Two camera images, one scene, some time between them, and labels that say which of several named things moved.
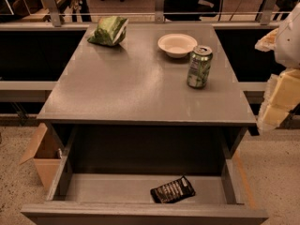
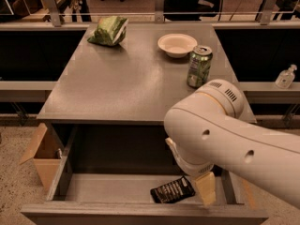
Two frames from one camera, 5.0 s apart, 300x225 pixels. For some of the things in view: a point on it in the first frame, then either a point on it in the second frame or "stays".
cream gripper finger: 267,42 to 173,147
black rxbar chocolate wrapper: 172,191 stays
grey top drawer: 105,174 stays
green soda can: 199,67 stays
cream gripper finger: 281,97 to 206,187
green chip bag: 110,32 stays
